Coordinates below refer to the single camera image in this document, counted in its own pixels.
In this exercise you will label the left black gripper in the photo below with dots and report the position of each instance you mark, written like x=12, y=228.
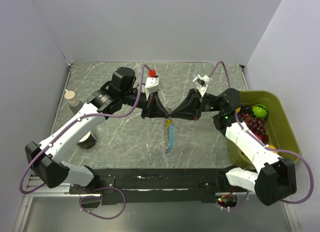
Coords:
x=153, y=108

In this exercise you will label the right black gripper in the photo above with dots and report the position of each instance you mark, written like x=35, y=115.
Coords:
x=191, y=108

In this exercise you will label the metal keyring with small rings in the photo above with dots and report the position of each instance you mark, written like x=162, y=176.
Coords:
x=166, y=132

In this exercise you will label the yellow key tag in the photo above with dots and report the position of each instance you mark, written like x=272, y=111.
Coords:
x=169, y=122

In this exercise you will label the light blue key handle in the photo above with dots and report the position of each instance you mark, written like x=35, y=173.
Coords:
x=171, y=135

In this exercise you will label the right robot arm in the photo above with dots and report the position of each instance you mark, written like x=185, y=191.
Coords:
x=274, y=177

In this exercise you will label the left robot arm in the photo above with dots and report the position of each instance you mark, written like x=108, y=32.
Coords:
x=46, y=159

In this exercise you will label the purple toy grapes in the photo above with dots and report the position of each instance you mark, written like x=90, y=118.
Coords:
x=256, y=125

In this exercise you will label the green toy watermelon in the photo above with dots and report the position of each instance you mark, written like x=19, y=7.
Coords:
x=260, y=111

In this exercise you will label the black paper cup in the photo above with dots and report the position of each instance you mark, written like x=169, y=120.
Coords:
x=88, y=141

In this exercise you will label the grey bottle beige cap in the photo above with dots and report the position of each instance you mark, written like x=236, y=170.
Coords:
x=75, y=104

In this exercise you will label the olive green plastic bin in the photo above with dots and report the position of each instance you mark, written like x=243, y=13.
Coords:
x=277, y=127

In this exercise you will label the orange toy fruit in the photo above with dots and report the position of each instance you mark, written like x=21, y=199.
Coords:
x=273, y=149

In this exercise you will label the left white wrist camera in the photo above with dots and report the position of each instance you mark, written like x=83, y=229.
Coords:
x=153, y=83

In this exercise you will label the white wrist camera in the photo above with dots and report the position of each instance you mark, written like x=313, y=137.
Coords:
x=201, y=83
x=153, y=83

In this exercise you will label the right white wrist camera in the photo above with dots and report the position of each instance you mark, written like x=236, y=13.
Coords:
x=201, y=83

